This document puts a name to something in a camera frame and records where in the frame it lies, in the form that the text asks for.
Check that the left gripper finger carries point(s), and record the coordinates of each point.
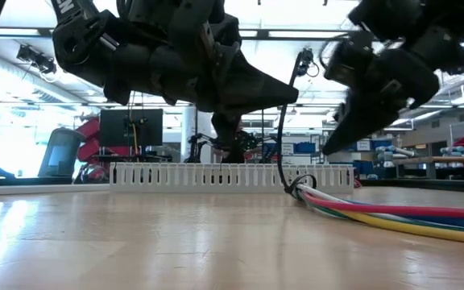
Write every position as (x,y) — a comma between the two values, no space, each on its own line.
(256,92)

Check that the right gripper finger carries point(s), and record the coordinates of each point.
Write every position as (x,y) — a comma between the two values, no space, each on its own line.
(357,121)

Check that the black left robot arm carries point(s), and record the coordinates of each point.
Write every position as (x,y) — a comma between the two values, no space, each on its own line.
(79,44)

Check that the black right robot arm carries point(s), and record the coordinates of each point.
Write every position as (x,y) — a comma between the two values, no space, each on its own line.
(437,44)

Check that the white label sign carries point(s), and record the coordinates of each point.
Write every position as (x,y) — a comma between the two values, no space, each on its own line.
(363,145)

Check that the pale blue tube roll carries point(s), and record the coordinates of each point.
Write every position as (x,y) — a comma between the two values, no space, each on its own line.
(397,151)
(457,152)

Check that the white pillar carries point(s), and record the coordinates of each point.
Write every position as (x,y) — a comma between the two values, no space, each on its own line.
(191,129)

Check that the wooden workbench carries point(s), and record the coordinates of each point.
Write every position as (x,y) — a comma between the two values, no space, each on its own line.
(437,160)

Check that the black monitor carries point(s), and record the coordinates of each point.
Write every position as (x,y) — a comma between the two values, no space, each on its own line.
(113,129)

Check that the red machine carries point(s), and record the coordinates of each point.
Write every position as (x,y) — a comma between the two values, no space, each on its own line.
(87,133)

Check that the grey office chair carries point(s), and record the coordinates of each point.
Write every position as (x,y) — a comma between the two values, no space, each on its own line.
(60,153)

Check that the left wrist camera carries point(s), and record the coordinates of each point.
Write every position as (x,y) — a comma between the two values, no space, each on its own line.
(220,44)

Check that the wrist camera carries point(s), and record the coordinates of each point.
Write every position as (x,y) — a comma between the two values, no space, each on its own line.
(349,60)
(220,44)

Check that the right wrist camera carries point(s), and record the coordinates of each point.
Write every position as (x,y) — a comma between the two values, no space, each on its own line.
(349,60)

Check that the black overhead camera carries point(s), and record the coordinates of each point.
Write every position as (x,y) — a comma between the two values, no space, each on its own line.
(308,60)

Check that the black ceiling camera rig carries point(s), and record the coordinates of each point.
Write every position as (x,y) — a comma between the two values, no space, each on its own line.
(34,58)

